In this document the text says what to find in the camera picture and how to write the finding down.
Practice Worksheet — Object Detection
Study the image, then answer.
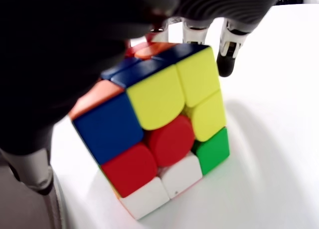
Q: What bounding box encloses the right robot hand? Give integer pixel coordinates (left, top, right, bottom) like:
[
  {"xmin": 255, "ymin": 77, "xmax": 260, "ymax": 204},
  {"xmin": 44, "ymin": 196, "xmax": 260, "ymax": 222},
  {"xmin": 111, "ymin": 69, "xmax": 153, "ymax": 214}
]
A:
[{"xmin": 0, "ymin": 0, "xmax": 287, "ymax": 193}]

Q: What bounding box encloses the multicoloured Rubik's cube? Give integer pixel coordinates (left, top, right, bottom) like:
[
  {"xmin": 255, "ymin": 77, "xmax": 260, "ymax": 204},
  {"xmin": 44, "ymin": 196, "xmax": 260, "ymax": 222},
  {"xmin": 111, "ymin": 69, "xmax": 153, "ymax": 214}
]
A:
[{"xmin": 69, "ymin": 40, "xmax": 230, "ymax": 221}]

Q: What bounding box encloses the round dark brown plate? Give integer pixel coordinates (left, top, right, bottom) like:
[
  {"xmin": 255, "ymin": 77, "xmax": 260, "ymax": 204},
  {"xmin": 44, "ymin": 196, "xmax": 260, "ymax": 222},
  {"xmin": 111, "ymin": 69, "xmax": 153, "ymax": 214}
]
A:
[{"xmin": 0, "ymin": 153, "xmax": 70, "ymax": 229}]

